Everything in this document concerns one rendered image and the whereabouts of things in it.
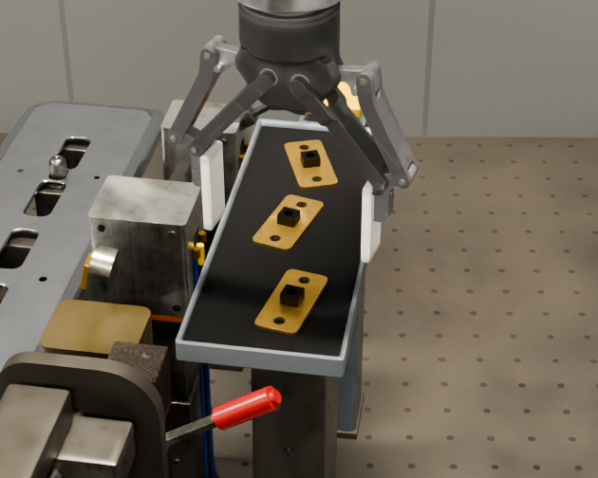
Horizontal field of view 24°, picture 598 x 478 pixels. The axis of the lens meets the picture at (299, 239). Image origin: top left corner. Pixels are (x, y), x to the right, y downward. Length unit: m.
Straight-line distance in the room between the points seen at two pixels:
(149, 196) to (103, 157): 0.29
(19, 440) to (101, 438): 0.07
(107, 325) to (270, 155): 0.24
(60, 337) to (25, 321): 0.16
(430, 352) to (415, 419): 0.14
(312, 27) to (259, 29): 0.04
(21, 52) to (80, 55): 0.13
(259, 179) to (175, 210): 0.10
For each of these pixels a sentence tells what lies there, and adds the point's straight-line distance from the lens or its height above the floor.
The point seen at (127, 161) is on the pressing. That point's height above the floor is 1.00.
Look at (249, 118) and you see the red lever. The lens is 1.62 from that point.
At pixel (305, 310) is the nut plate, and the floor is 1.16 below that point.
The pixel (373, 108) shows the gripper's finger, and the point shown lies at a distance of 1.03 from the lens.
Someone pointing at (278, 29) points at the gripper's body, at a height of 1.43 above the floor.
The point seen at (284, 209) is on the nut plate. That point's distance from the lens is 1.27.
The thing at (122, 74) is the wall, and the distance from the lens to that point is 3.12.
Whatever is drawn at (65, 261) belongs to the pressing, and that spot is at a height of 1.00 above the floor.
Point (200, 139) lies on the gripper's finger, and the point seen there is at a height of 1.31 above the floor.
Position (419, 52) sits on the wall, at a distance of 3.07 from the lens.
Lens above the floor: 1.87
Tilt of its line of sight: 35 degrees down
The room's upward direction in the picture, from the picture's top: straight up
